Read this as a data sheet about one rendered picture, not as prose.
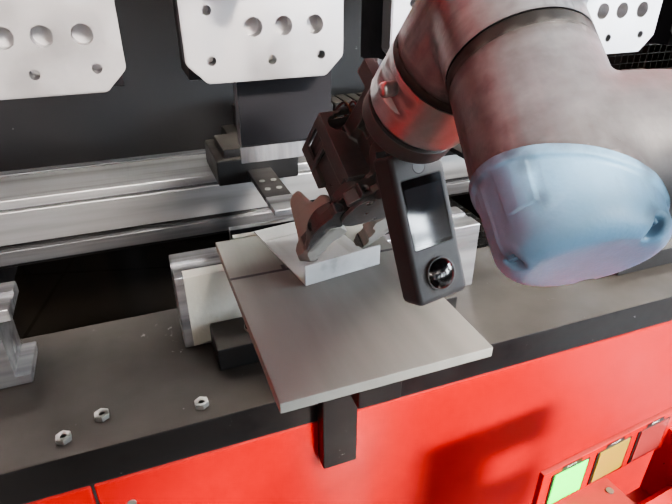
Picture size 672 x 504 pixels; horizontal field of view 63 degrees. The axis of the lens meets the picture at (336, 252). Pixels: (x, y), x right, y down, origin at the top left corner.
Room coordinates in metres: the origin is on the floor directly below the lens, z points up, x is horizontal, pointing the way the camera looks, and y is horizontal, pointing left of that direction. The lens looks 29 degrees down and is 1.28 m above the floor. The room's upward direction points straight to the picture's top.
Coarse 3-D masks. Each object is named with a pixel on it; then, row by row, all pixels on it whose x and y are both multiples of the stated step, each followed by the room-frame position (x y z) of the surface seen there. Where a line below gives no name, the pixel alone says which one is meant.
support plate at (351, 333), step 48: (240, 240) 0.54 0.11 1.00; (384, 240) 0.54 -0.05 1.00; (240, 288) 0.44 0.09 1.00; (288, 288) 0.44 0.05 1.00; (336, 288) 0.44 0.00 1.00; (384, 288) 0.44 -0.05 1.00; (288, 336) 0.36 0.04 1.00; (336, 336) 0.36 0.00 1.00; (384, 336) 0.36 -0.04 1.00; (432, 336) 0.36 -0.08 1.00; (480, 336) 0.36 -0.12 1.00; (288, 384) 0.31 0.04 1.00; (336, 384) 0.31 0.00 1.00; (384, 384) 0.32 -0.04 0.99
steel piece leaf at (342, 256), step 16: (272, 240) 0.53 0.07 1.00; (288, 240) 0.53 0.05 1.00; (336, 240) 0.53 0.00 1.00; (288, 256) 0.50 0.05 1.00; (320, 256) 0.50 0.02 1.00; (336, 256) 0.50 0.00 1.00; (352, 256) 0.47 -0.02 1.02; (368, 256) 0.48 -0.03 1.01; (304, 272) 0.46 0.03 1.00; (320, 272) 0.45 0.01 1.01; (336, 272) 0.46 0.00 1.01
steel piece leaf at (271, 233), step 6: (294, 222) 0.58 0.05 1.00; (270, 228) 0.56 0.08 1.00; (276, 228) 0.56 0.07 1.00; (282, 228) 0.56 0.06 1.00; (288, 228) 0.56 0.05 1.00; (294, 228) 0.56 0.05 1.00; (258, 234) 0.55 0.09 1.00; (264, 234) 0.55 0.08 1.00; (270, 234) 0.55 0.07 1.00; (276, 234) 0.55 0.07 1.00; (282, 234) 0.55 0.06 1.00; (288, 234) 0.55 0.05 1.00; (264, 240) 0.53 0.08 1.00
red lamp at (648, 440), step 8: (656, 424) 0.43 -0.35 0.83; (664, 424) 0.43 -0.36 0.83; (648, 432) 0.42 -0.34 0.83; (656, 432) 0.43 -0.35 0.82; (640, 440) 0.42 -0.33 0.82; (648, 440) 0.42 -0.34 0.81; (656, 440) 0.43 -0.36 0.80; (640, 448) 0.42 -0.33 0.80; (648, 448) 0.43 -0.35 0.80; (632, 456) 0.41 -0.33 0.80
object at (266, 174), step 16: (208, 144) 0.81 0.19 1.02; (224, 144) 0.77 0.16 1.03; (208, 160) 0.81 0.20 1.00; (224, 160) 0.73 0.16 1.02; (240, 160) 0.74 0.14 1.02; (272, 160) 0.76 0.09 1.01; (288, 160) 0.77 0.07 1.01; (224, 176) 0.73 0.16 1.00; (240, 176) 0.74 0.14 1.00; (256, 176) 0.72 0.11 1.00; (272, 176) 0.72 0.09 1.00; (288, 176) 0.77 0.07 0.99; (272, 192) 0.66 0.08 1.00; (288, 192) 0.66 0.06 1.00; (272, 208) 0.61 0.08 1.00; (288, 208) 0.61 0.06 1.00
